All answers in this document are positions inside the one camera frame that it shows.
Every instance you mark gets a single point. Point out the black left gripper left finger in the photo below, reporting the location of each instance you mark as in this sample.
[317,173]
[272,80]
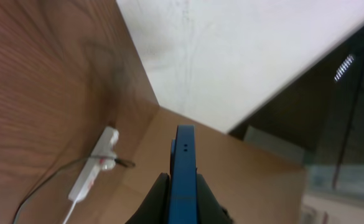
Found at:
[154,206]

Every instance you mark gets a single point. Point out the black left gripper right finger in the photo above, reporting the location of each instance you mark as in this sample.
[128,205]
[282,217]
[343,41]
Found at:
[209,210]

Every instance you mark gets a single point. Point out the blue Galaxy smartphone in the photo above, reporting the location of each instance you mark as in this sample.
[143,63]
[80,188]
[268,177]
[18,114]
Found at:
[183,178]

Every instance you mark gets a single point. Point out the white charger plug adapter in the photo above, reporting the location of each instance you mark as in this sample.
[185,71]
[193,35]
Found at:
[108,160]

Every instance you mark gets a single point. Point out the white power strip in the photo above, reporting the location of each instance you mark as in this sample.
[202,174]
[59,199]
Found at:
[92,168]

